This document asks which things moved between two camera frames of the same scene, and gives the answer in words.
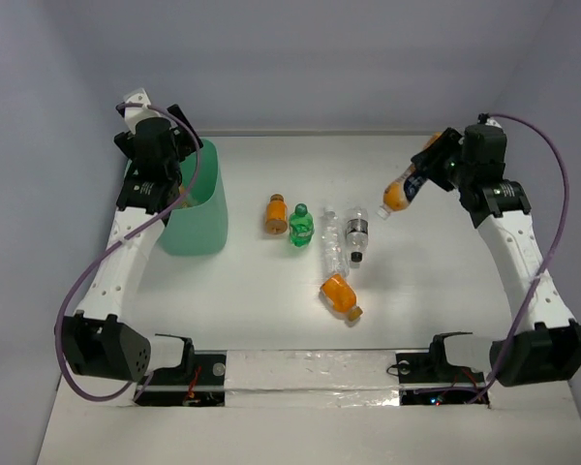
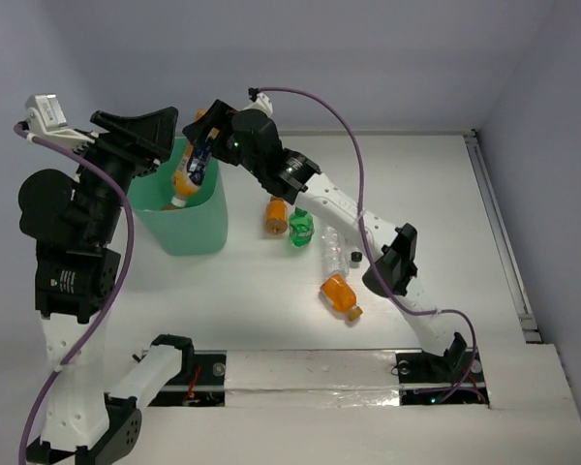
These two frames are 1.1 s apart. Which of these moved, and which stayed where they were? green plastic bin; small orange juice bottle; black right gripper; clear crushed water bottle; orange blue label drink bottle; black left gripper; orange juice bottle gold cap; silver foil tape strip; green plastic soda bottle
Moved: black right gripper; orange blue label drink bottle; black left gripper
Stayed: clear crushed water bottle; green plastic bin; orange juice bottle gold cap; silver foil tape strip; small orange juice bottle; green plastic soda bottle
